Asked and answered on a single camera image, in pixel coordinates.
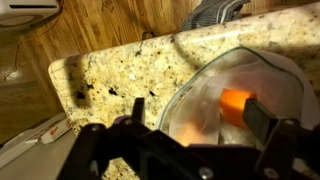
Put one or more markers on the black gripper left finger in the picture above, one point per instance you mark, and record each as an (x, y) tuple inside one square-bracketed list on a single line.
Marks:
[(86, 150)]

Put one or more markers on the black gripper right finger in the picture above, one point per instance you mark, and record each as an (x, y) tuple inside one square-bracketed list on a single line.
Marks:
[(280, 146)]

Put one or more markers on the bright orange peach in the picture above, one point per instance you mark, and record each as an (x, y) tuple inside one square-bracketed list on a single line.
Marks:
[(231, 106)]

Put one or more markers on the clear plastic bag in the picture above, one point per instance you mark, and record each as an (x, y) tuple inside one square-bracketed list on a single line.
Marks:
[(266, 76)]

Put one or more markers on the white cardboard box red print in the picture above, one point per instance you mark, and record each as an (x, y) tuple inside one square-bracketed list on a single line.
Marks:
[(53, 130)]

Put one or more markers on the grey striped hanging towel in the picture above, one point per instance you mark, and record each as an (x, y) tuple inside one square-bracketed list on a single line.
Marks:
[(210, 13)]

